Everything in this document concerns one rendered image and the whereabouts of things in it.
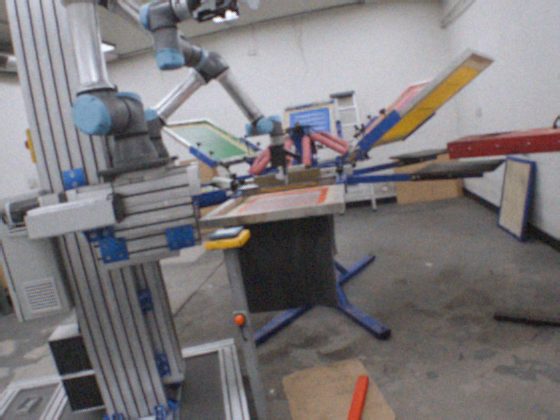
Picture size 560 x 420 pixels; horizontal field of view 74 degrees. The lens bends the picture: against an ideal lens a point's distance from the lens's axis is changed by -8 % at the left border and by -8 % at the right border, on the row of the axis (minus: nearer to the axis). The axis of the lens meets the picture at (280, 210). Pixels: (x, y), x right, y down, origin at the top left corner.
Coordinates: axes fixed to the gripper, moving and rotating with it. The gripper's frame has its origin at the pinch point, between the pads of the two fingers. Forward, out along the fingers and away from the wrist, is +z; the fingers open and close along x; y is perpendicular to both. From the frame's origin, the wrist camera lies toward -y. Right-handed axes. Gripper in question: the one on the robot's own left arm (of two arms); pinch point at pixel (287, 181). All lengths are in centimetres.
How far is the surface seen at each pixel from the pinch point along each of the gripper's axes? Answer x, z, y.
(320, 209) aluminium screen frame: 61, 5, -20
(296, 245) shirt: 51, 21, -8
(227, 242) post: 84, 8, 10
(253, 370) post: 80, 60, 11
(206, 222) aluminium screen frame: 61, 5, 25
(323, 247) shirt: 51, 23, -19
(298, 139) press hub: -80, -20, 1
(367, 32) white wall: -412, -157, -86
